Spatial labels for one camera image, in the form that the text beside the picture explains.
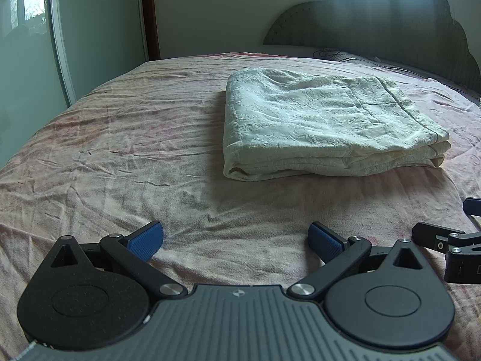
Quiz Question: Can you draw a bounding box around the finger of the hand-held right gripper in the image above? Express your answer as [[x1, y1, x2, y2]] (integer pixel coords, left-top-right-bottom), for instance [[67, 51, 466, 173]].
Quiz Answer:
[[462, 196, 481, 218], [411, 222, 481, 258]]

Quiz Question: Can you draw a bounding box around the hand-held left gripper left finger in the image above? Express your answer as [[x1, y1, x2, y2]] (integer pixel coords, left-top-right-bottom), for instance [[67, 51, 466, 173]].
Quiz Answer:
[[45, 220, 188, 302]]

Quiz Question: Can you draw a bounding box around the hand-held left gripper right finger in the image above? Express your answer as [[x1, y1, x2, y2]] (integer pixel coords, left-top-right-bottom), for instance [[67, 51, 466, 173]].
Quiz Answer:
[[287, 221, 434, 302]]

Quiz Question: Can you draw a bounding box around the cream blanket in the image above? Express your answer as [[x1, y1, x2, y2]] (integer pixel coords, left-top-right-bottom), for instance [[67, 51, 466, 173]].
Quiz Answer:
[[222, 66, 452, 182]]

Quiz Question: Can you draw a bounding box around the pink bed sheet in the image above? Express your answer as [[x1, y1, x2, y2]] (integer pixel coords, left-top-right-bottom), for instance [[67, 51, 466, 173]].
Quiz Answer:
[[0, 50, 481, 361]]

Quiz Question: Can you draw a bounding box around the grey padded headboard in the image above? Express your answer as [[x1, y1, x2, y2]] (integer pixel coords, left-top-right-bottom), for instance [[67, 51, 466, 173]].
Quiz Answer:
[[262, 0, 481, 95]]

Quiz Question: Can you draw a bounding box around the glass wardrobe sliding door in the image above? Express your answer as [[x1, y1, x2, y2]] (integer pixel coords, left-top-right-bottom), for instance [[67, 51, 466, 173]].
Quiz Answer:
[[0, 0, 150, 171]]

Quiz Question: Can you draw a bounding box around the dark cable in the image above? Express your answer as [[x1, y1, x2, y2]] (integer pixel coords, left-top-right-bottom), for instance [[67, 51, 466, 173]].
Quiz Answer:
[[311, 47, 401, 71]]

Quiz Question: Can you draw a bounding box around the brown wardrobe frame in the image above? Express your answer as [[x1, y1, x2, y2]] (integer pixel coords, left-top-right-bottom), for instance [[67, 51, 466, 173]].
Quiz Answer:
[[140, 0, 162, 61]]

